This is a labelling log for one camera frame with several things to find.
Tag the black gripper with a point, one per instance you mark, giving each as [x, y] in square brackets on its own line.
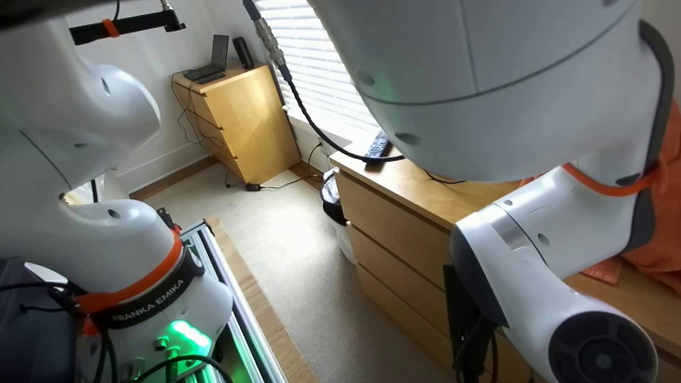
[464, 320]

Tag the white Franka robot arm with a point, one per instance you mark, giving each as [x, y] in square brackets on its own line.
[497, 71]

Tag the long wooden dresser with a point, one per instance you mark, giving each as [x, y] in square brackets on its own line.
[396, 291]

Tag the white trash bin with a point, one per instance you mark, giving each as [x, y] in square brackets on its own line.
[338, 214]

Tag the black remote control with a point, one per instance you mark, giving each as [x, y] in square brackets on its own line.
[374, 148]

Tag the orange towel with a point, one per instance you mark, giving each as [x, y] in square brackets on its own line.
[661, 242]

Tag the green lit base block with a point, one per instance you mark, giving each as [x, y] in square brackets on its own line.
[180, 343]

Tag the white window blinds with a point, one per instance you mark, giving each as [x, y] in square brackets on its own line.
[320, 64]

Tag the small wooden dresser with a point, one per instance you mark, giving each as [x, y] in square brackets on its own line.
[248, 120]

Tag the black speaker box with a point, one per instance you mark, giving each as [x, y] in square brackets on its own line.
[242, 54]

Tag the open dark laptop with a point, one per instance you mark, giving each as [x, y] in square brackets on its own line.
[205, 74]

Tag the dark grey cloth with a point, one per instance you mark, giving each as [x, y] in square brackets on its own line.
[27, 333]

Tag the aluminium base frame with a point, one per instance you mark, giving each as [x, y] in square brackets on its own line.
[236, 320]

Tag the black overhead mount bar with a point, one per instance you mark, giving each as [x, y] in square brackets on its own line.
[135, 25]

